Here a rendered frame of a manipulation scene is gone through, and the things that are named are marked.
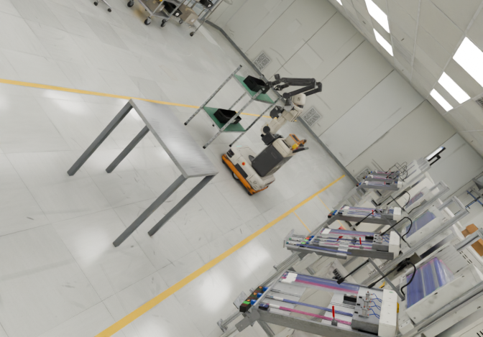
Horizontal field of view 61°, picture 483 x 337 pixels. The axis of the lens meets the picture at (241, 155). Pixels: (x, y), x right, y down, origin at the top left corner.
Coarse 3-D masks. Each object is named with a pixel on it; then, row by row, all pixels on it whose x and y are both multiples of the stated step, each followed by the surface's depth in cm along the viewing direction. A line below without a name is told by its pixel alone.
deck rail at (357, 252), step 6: (318, 246) 359; (324, 246) 357; (330, 246) 356; (336, 252) 354; (354, 252) 348; (360, 252) 346; (366, 252) 344; (372, 252) 343; (378, 252) 341; (384, 252) 339; (390, 252) 338; (378, 258) 341; (384, 258) 339; (390, 258) 337
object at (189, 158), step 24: (120, 120) 290; (144, 120) 279; (168, 120) 304; (96, 144) 296; (168, 144) 276; (192, 144) 305; (72, 168) 306; (192, 168) 277; (168, 192) 272; (192, 192) 312; (144, 216) 279; (168, 216) 320; (120, 240) 288
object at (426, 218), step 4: (428, 212) 366; (432, 212) 372; (420, 216) 376; (424, 216) 364; (428, 216) 350; (432, 216) 355; (416, 220) 375; (420, 220) 361; (424, 220) 350; (428, 220) 339; (412, 224) 372; (416, 224) 359; (420, 224) 346; (424, 224) 336; (408, 228) 366; (412, 228) 356; (416, 228) 343; (408, 232) 353; (412, 232) 343; (408, 236) 338
